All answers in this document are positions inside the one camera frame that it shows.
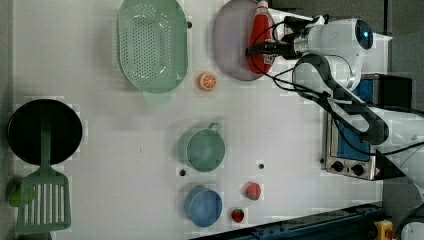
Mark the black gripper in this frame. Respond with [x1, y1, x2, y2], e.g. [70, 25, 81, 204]
[245, 16, 320, 60]

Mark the red plush ketchup bottle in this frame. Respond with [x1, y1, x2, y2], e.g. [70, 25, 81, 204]
[246, 0, 274, 74]

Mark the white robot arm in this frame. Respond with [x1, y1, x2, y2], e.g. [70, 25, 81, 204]
[245, 16, 424, 192]

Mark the grey round plate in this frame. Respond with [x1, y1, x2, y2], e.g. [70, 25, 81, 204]
[212, 0, 262, 81]

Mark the orange slice toy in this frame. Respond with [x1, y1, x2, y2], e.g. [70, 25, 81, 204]
[197, 72, 217, 91]

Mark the green perforated colander basket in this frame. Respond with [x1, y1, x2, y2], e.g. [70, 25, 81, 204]
[118, 0, 188, 104]

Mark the silver toaster oven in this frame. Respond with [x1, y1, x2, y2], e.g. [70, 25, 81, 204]
[321, 74, 412, 181]

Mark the red strawberry toy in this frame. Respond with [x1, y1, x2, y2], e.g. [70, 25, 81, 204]
[231, 209, 245, 223]

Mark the blue cup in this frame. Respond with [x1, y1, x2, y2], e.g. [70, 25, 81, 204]
[184, 185, 223, 227]

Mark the yellow red emergency button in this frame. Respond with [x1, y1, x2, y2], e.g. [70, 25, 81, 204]
[374, 220, 400, 240]

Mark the black round pan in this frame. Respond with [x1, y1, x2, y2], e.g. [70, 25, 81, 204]
[7, 99, 83, 165]

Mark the green slotted spatula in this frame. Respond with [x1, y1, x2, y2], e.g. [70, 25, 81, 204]
[17, 116, 71, 235]

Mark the green round toy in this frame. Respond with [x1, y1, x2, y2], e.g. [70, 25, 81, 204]
[8, 182, 36, 207]

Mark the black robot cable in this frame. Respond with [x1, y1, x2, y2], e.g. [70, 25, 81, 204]
[248, 20, 424, 157]

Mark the green cup with handle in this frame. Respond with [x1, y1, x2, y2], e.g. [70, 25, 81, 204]
[177, 122, 226, 172]

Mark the blue metal rail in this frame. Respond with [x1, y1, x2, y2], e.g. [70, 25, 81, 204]
[190, 204, 385, 240]

